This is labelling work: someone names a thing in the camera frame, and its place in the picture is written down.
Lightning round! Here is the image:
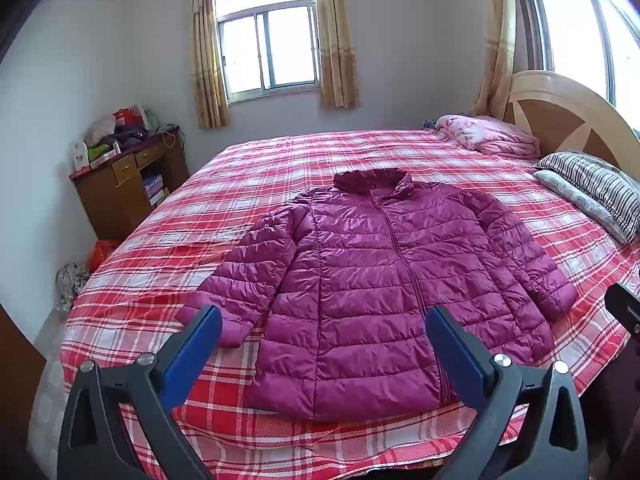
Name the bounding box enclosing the magenta puffer jacket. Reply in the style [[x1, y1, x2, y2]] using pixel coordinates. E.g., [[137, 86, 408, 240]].
[[176, 169, 578, 422]]

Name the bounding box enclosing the stack of books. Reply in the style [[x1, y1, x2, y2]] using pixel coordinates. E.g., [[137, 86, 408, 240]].
[[142, 175, 167, 206]]

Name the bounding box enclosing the red gift bag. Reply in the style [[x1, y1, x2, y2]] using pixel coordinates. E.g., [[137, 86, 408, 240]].
[[112, 105, 151, 131]]

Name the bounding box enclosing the large window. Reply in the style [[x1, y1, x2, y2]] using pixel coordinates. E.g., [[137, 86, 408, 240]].
[[512, 0, 640, 136]]

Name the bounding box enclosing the grey floral pillow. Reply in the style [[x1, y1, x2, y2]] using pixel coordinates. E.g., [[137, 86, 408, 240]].
[[532, 169, 631, 246]]

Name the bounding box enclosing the brown wooden board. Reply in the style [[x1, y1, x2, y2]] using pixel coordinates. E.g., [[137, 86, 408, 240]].
[[0, 305, 48, 461]]

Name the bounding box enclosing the dark purple garment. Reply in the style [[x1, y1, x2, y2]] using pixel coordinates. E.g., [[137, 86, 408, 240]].
[[112, 124, 152, 152]]

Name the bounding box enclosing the pale garment pile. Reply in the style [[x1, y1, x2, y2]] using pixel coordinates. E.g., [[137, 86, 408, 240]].
[[82, 114, 120, 147]]

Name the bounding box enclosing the small sliding window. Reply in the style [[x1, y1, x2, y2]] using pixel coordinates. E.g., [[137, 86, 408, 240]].
[[214, 0, 323, 106]]

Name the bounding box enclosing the pink folded quilt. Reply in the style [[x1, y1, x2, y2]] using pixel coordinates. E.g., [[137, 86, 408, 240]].
[[434, 114, 542, 160]]

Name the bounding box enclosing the bed with red plaid sheet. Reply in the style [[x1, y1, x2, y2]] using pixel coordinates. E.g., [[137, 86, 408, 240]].
[[27, 127, 640, 480]]

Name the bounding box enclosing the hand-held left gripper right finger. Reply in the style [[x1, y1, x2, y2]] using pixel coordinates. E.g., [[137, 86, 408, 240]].
[[425, 305, 590, 480]]

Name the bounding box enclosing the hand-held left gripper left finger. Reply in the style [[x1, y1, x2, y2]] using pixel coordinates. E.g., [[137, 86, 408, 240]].
[[56, 304, 223, 480]]

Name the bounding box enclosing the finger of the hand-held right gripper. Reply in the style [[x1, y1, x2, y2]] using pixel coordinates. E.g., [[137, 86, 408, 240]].
[[604, 282, 640, 343]]

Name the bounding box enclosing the beige curtain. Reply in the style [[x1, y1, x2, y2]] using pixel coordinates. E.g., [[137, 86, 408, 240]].
[[472, 0, 518, 121], [187, 0, 231, 130], [313, 0, 361, 109]]

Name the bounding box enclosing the wooden desk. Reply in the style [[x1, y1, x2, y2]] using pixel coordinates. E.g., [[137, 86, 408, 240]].
[[68, 126, 190, 242]]

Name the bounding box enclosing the wooden headboard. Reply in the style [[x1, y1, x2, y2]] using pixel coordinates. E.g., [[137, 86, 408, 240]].
[[502, 70, 640, 171]]

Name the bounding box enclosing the white carton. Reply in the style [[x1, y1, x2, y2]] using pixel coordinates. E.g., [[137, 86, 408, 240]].
[[70, 141, 92, 172]]

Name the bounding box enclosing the striped pillow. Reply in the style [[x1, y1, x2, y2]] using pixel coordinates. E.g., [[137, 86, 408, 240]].
[[534, 151, 640, 246]]

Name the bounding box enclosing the patterned plastic bag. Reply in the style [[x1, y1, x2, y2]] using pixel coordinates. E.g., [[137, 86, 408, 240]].
[[54, 262, 92, 314]]

